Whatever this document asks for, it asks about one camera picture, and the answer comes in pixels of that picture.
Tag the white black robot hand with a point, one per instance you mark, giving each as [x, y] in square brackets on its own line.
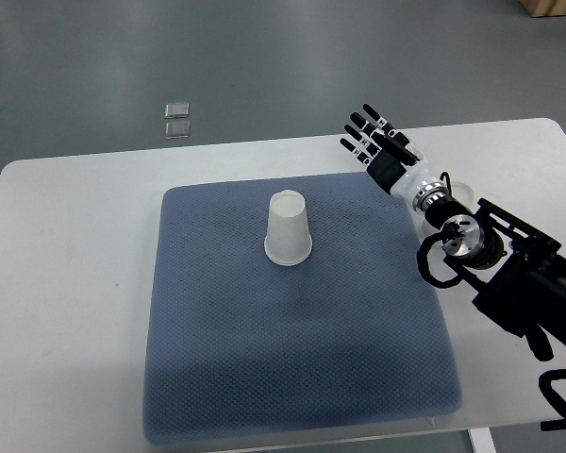
[399, 172]

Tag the white paper cup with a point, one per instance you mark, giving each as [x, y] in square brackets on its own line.
[287, 241]
[463, 193]

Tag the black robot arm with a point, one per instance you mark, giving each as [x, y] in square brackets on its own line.
[516, 270]

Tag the white paper cup on mat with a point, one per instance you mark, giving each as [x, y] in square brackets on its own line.
[287, 241]

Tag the wooden box corner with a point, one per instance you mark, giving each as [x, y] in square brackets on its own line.
[544, 8]

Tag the upper metal floor plate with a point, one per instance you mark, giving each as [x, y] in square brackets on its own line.
[177, 110]

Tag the blue textured cushion mat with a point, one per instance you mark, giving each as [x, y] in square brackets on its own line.
[240, 346]

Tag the white table leg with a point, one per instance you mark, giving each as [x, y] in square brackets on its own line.
[481, 440]

